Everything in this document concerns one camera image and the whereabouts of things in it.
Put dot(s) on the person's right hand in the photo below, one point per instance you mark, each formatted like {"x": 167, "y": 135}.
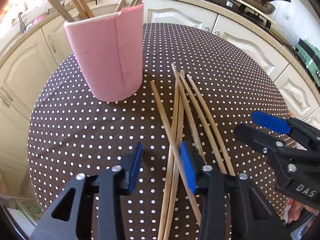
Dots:
{"x": 295, "y": 210}

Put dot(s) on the red bowl in sink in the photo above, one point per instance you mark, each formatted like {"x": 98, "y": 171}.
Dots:
{"x": 40, "y": 18}

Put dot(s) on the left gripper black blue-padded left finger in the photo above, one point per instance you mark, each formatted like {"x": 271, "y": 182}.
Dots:
{"x": 91, "y": 204}

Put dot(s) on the chrome faucet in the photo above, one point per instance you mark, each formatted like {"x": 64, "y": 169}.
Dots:
{"x": 22, "y": 22}

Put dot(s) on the green electric cooker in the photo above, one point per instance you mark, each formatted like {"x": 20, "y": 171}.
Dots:
{"x": 309, "y": 56}

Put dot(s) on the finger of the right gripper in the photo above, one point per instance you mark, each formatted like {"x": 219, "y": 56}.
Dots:
{"x": 301, "y": 132}
{"x": 267, "y": 144}

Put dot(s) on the cream lower cabinets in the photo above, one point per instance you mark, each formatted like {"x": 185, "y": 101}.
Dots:
{"x": 175, "y": 30}

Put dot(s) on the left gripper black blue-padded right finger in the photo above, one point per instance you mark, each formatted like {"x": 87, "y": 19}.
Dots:
{"x": 234, "y": 199}

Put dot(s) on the pink cylindrical cup holder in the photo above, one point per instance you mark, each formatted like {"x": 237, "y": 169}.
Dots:
{"x": 109, "y": 50}

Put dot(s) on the brown polka dot tablecloth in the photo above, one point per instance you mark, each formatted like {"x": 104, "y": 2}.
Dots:
{"x": 100, "y": 134}

